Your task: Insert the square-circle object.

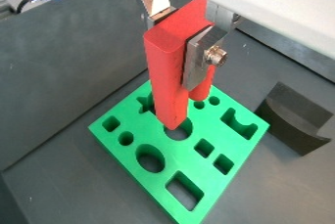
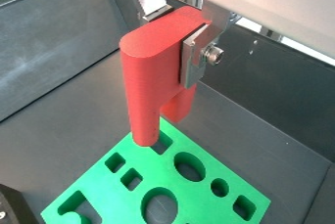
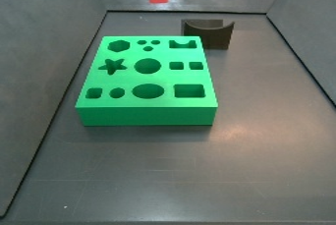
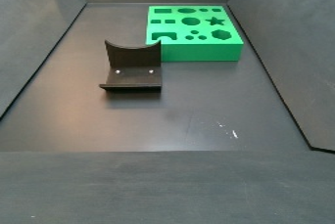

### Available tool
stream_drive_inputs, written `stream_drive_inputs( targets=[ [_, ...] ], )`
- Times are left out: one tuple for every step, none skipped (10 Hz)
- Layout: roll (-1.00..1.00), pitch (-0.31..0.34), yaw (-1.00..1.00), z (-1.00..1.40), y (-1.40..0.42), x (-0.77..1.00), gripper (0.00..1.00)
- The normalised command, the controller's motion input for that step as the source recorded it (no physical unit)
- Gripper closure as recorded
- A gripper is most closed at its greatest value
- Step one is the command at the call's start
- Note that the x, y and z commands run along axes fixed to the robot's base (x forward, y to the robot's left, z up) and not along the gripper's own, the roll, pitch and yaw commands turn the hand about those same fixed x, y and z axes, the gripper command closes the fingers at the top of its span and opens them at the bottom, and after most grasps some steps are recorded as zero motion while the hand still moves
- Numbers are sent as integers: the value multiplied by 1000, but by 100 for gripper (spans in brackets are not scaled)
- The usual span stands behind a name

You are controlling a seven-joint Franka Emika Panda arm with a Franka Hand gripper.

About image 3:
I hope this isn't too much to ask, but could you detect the dark curved holder block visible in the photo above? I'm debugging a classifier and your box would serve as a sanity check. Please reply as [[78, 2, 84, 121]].
[[182, 19, 235, 50]]

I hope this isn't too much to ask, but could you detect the green shape sorting block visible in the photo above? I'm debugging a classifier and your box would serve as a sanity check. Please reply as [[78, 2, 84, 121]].
[[75, 36, 218, 126]]

